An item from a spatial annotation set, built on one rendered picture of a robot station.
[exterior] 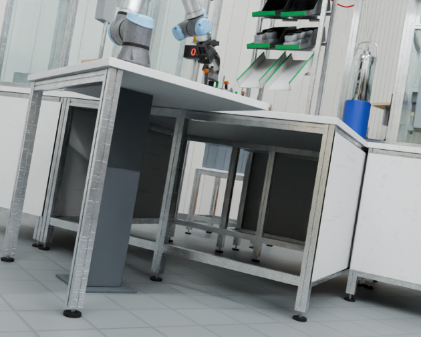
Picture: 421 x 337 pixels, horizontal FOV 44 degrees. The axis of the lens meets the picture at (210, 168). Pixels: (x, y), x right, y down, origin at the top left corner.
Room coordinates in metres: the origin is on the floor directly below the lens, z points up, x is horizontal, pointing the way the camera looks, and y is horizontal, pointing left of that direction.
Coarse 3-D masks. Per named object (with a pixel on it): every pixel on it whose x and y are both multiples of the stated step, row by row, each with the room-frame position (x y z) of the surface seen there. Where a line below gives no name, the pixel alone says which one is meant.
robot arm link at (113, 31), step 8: (128, 0) 2.31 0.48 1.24; (136, 0) 2.31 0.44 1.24; (144, 0) 2.33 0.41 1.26; (128, 8) 2.30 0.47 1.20; (136, 8) 2.31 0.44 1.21; (120, 16) 2.29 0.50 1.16; (112, 24) 2.33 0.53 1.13; (112, 32) 2.31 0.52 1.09; (112, 40) 2.35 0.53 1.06; (120, 40) 2.29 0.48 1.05
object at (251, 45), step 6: (264, 30) 2.69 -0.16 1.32; (276, 30) 2.77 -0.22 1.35; (282, 30) 2.75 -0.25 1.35; (288, 30) 2.64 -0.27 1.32; (282, 36) 2.60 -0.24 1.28; (276, 42) 2.56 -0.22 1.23; (282, 42) 2.61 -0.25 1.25; (252, 48) 2.58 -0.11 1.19; (258, 48) 2.56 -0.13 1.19; (264, 48) 2.54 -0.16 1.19
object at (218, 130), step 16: (64, 96) 2.83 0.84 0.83; (80, 96) 2.79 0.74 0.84; (224, 112) 2.41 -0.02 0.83; (240, 112) 2.38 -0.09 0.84; (256, 112) 2.34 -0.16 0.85; (272, 112) 2.31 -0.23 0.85; (192, 128) 3.46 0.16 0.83; (208, 128) 3.28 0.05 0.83; (224, 128) 3.12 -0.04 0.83; (240, 128) 2.97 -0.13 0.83; (256, 128) 2.83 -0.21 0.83; (272, 144) 3.67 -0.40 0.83; (288, 144) 3.47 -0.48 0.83; (304, 144) 3.28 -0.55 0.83; (320, 144) 3.12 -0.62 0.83
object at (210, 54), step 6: (198, 42) 2.60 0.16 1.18; (204, 42) 2.58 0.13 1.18; (198, 48) 2.60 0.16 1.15; (204, 48) 2.61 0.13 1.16; (210, 48) 2.65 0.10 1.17; (198, 54) 2.63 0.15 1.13; (204, 54) 2.60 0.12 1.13; (210, 54) 2.62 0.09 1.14; (204, 60) 2.64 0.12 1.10; (210, 60) 2.64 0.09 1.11
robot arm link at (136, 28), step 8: (128, 16) 2.19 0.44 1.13; (136, 16) 2.17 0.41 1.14; (144, 16) 2.18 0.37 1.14; (120, 24) 2.25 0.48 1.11; (128, 24) 2.18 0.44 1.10; (136, 24) 2.17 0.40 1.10; (144, 24) 2.18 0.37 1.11; (152, 24) 2.22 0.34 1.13; (120, 32) 2.24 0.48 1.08; (128, 32) 2.18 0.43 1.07; (136, 32) 2.17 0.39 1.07; (144, 32) 2.18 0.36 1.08; (128, 40) 2.18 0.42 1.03; (136, 40) 2.18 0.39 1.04; (144, 40) 2.19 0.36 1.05
